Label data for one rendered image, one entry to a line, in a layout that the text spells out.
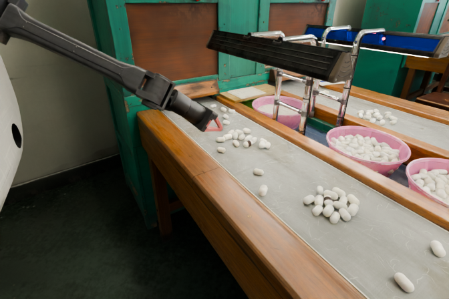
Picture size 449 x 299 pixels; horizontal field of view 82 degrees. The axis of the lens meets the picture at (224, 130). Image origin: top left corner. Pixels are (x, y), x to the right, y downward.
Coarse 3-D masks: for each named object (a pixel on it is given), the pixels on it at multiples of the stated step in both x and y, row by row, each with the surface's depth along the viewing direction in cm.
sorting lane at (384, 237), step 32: (192, 128) 107; (224, 128) 107; (256, 128) 107; (224, 160) 86; (256, 160) 86; (288, 160) 86; (320, 160) 86; (256, 192) 71; (288, 192) 71; (352, 192) 71; (288, 224) 61; (320, 224) 61; (352, 224) 61; (384, 224) 61; (416, 224) 61; (320, 256) 53; (352, 256) 53; (384, 256) 53; (416, 256) 53; (448, 256) 53; (384, 288) 47; (416, 288) 47; (448, 288) 47
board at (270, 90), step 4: (264, 84) 152; (256, 88) 145; (260, 88) 145; (264, 88) 145; (268, 88) 145; (272, 88) 145; (224, 92) 139; (268, 92) 139; (272, 92) 139; (224, 96) 134; (228, 96) 133; (232, 96) 133; (236, 96) 133; (256, 96) 133; (260, 96) 135; (232, 100) 129; (236, 100) 127; (240, 100) 128; (244, 100) 130
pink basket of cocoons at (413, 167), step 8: (416, 160) 80; (424, 160) 81; (432, 160) 81; (440, 160) 81; (448, 160) 80; (408, 168) 77; (416, 168) 81; (424, 168) 82; (432, 168) 82; (440, 168) 82; (448, 168) 81; (408, 176) 73; (408, 184) 77; (416, 184) 70; (424, 192) 67; (440, 200) 64
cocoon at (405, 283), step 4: (396, 276) 48; (400, 276) 47; (404, 276) 47; (396, 280) 48; (400, 280) 47; (404, 280) 47; (408, 280) 47; (400, 284) 47; (404, 284) 46; (408, 284) 46; (412, 284) 46; (404, 288) 46; (408, 288) 46; (412, 288) 46
